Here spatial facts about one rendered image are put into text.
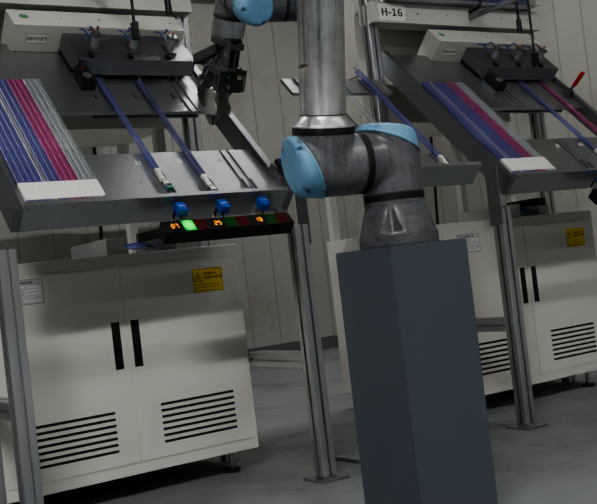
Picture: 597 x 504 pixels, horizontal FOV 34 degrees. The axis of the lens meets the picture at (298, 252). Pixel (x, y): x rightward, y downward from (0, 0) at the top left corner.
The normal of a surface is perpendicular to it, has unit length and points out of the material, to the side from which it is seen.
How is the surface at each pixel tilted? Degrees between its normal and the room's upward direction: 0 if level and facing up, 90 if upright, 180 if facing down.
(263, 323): 90
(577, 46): 90
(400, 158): 90
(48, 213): 135
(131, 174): 44
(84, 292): 90
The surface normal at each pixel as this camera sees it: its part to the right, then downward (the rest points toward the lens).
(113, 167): 0.29, -0.77
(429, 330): 0.51, -0.07
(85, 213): 0.47, 0.64
